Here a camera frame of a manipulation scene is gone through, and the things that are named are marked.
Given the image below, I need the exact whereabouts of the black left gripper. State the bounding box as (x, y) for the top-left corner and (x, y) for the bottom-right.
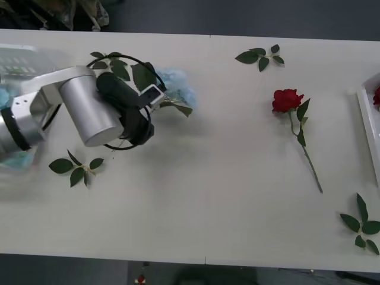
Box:
(119, 105), (156, 147)

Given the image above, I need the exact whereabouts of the pale blue flower with leaves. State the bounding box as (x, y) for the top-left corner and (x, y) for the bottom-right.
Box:
(0, 84), (12, 107)
(0, 154), (35, 175)
(90, 51), (198, 119)

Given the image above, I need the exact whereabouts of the red rose with green stem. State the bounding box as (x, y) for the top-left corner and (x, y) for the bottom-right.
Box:
(271, 88), (324, 194)
(372, 85), (380, 113)

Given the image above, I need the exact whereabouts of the loose green leaf twig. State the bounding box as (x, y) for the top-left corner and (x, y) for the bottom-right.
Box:
(234, 43), (286, 72)
(48, 148), (105, 188)
(339, 192), (380, 256)

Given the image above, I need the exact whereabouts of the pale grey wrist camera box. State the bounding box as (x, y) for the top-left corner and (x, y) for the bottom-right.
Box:
(138, 84), (166, 109)

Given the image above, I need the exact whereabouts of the black camera cable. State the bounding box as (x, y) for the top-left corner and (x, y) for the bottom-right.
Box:
(85, 53), (167, 151)

